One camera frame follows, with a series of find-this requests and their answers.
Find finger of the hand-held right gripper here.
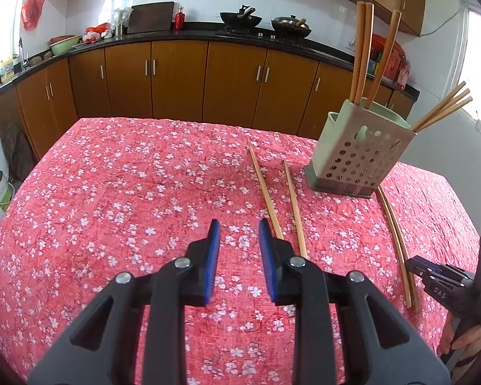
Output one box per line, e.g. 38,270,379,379
405,255,481,326
433,263,480,290

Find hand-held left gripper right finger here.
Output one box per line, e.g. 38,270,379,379
258,218,451,385

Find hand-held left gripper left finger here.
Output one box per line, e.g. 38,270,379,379
27,219,222,385

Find wooden chopstick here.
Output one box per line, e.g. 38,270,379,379
283,159,308,260
248,143,284,240
414,105,462,133
350,1,365,105
376,186,413,309
413,96,474,133
379,186,421,313
356,2,375,107
367,9,402,111
411,81,467,131
412,88,471,132

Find green perforated utensil holder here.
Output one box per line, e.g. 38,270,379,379
305,99,414,198

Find person's right hand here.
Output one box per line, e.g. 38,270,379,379
437,316,481,366

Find red floral tablecloth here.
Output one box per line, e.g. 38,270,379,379
0,117,481,385

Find brown base cabinets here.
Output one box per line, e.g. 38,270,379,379
0,40,415,161

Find red packages on counter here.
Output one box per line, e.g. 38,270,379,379
367,48,409,91

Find round dark board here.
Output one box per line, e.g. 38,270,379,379
2,122,37,183

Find black gas stove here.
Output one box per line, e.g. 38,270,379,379
216,28,317,43

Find black kitchen countertop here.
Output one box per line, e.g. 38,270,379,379
0,28,421,101

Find black wok with lid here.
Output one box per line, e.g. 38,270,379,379
270,15,312,38

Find dark wooden cutting board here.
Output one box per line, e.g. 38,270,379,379
127,2,175,35

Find red white plastic bag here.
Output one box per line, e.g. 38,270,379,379
82,23,115,44

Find clear plastic bag bundle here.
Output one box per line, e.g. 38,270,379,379
111,7,134,36

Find green basin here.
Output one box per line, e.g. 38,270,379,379
49,35,81,57

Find yellow dish soap bottle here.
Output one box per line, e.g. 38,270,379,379
0,57,16,83

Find metal faucet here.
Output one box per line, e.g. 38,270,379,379
18,37,29,73

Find red hanging plastic bag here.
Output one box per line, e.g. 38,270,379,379
21,0,46,31

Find white wall cable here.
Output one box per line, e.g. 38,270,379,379
423,6,466,37

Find black wok with handle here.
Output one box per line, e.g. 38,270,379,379
219,5,263,29

